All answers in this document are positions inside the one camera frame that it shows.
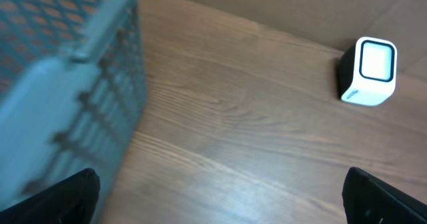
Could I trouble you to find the white barcode scanner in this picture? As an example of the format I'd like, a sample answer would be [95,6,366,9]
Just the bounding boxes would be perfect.
[337,37,398,107]

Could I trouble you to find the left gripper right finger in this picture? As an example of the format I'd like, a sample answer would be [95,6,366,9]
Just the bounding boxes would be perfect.
[342,167,426,224]

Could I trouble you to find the grey plastic mesh basket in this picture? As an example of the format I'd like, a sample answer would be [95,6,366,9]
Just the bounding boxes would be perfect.
[1,0,147,223]

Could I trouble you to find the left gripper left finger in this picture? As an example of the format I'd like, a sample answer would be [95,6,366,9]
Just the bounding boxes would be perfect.
[1,168,101,224]

